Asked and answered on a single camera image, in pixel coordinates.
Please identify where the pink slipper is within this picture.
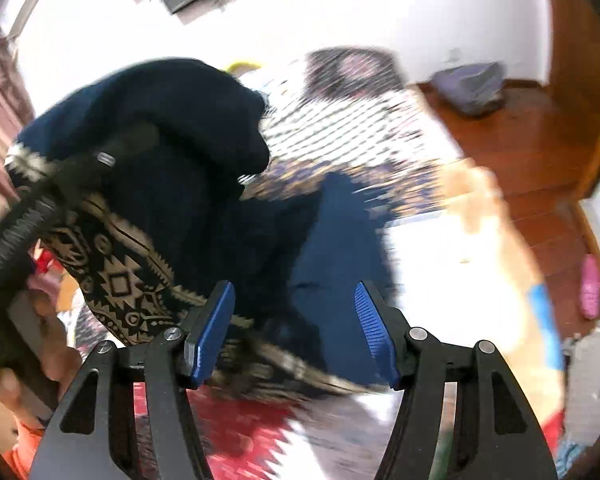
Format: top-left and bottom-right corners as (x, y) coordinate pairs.
(579, 254), (600, 320)

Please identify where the orange sheet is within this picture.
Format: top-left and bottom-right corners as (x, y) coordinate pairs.
(442, 167), (566, 361)

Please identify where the person's left hand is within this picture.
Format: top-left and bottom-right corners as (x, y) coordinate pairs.
(0, 287), (83, 433)

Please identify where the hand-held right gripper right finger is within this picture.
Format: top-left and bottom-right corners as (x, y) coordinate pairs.
(354, 281), (553, 480)

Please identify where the wooden door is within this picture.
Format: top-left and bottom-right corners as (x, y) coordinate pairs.
(542, 0), (600, 201)

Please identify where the yellow object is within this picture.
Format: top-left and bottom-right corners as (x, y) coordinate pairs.
(224, 59), (263, 75)

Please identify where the patterned bedspread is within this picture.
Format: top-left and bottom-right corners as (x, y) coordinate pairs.
(70, 47), (481, 480)

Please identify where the grey cloth heap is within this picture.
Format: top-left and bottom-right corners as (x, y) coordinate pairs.
(432, 61), (506, 117)

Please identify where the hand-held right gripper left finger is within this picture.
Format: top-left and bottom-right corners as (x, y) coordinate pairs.
(30, 280), (237, 480)

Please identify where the navy patterned hooded jacket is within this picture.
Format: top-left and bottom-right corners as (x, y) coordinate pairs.
(5, 57), (401, 403)

